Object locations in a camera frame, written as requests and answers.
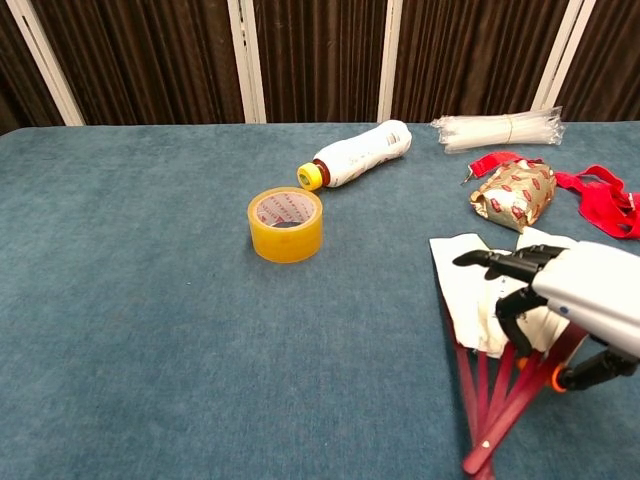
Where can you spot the white screen frame post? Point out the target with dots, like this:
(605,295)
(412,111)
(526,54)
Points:
(47,65)
(248,65)
(390,60)
(562,55)

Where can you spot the red ribbed paper folding fan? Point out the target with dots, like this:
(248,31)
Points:
(460,285)

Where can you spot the yellow packing tape roll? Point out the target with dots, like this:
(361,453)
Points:
(285,242)

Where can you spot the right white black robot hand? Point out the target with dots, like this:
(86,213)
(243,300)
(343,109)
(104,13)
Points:
(590,285)

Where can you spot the blue velvet tablecloth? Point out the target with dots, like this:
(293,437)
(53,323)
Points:
(150,325)

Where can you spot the bundle of clear wrapped straws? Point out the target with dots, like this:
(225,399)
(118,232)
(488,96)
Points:
(495,131)

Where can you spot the gold foil wrapped package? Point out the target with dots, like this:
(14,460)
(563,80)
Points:
(515,195)

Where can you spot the white bottle with yellow cap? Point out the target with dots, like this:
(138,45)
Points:
(365,152)

